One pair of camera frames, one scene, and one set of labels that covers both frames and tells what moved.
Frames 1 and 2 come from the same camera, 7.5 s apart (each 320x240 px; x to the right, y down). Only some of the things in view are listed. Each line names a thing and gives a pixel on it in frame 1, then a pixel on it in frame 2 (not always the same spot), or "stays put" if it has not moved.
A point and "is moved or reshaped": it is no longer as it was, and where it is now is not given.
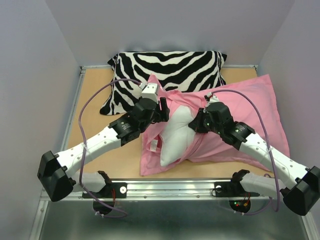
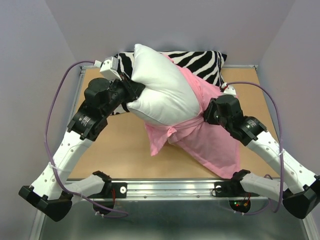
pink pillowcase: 252,101 is moved or reshaped
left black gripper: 162,115 → 132,88
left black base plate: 111,190 stays put
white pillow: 177,137 → 170,96
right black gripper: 195,123 → 208,112
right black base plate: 231,189 stays put
